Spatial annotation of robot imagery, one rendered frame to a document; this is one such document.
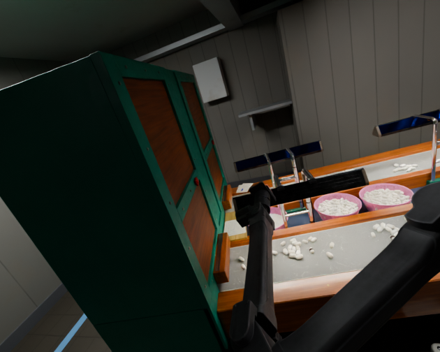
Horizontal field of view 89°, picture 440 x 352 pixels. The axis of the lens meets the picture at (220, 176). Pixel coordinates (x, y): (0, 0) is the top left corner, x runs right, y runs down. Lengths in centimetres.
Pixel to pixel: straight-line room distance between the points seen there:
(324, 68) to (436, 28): 97
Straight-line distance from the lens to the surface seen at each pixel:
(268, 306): 50
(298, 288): 111
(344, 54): 289
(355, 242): 134
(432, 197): 49
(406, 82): 310
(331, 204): 166
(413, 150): 231
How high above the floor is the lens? 161
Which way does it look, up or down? 20 degrees down
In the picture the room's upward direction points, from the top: 18 degrees counter-clockwise
